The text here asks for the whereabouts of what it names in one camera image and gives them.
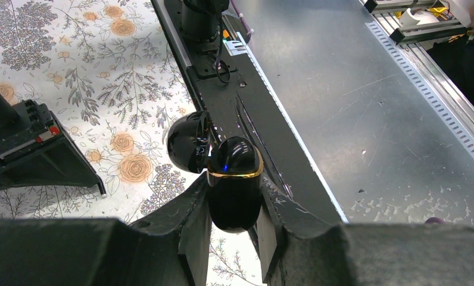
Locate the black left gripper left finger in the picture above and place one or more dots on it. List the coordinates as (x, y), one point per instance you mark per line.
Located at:
(167, 247)

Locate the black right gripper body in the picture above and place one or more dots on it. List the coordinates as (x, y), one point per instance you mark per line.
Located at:
(35, 150)

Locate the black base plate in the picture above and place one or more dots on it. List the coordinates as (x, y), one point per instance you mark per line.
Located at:
(248, 107)

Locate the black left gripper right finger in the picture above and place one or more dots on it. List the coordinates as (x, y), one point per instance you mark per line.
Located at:
(297, 248)

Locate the floral table mat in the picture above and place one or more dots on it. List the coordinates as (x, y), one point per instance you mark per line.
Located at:
(106, 71)

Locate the black earbud charging case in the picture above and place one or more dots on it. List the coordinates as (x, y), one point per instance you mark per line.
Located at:
(234, 170)

